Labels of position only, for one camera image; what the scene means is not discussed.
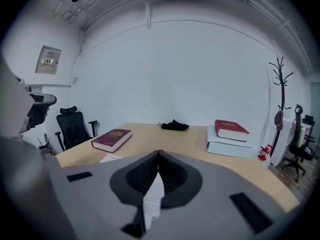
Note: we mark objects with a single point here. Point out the black cloth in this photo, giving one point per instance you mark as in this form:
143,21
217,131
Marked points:
175,126

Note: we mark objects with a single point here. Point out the red lantern ornament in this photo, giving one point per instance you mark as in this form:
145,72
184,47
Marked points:
265,154

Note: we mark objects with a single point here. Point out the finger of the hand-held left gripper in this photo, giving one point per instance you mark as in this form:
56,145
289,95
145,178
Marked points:
48,99
37,116

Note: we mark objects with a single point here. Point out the red hardcover book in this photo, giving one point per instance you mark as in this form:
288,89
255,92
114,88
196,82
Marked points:
231,129

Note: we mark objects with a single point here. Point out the white wall shelf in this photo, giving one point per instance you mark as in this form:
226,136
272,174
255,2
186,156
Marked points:
55,85

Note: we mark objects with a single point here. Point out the brown hanging bag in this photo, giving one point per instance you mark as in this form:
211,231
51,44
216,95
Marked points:
278,121

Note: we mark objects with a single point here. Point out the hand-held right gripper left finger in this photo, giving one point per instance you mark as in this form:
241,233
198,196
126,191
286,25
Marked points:
100,196

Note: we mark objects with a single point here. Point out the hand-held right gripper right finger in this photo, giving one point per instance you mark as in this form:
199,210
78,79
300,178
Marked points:
212,184

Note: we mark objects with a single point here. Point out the grey wall electrical panel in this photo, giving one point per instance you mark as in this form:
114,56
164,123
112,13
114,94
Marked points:
48,60

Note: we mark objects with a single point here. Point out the maroon hardcover book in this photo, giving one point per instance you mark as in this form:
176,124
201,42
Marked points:
111,140

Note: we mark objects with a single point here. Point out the black office chair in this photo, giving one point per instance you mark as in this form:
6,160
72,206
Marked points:
72,129
298,144

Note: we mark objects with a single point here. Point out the black router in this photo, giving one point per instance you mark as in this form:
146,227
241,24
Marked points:
46,149

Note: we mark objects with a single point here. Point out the white cabinet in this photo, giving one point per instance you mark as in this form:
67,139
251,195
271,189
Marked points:
287,134

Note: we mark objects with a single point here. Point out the yellow covered booklet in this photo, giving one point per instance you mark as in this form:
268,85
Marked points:
153,196

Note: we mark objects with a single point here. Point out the black coat rack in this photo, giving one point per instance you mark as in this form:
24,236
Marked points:
282,96

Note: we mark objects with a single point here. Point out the bundle of white ceiling pipes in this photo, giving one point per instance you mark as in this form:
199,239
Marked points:
148,16

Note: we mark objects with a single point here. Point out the white wall socket box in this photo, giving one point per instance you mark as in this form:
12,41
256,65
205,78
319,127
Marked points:
75,80

